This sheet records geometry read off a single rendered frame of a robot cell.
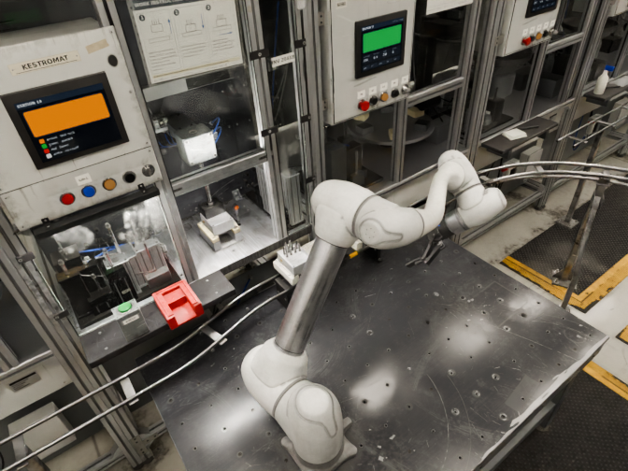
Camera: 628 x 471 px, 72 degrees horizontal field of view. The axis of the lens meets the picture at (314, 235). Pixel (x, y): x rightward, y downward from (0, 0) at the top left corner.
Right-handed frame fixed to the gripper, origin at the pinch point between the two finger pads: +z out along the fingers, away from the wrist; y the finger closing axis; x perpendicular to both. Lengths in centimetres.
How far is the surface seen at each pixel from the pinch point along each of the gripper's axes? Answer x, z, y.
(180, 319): 61, 62, -17
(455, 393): -9, 3, -55
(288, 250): 28.6, 35.8, 8.9
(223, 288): 47, 55, -5
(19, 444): 92, 100, -49
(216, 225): 50, 53, 23
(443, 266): -37.1, 0.3, 4.5
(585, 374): -128, -20, -42
